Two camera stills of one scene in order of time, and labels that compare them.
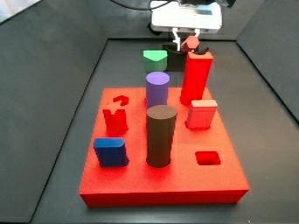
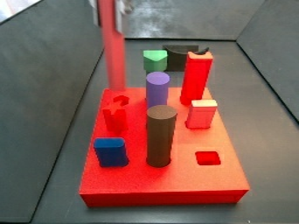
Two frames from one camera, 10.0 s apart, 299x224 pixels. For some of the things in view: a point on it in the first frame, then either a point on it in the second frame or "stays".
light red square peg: x=200 y=115 stays
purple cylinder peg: x=156 y=88 stays
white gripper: x=199 y=17 → x=124 y=8
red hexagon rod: x=191 y=44 → x=115 y=45
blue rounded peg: x=111 y=151 stays
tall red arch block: x=196 y=68 stays
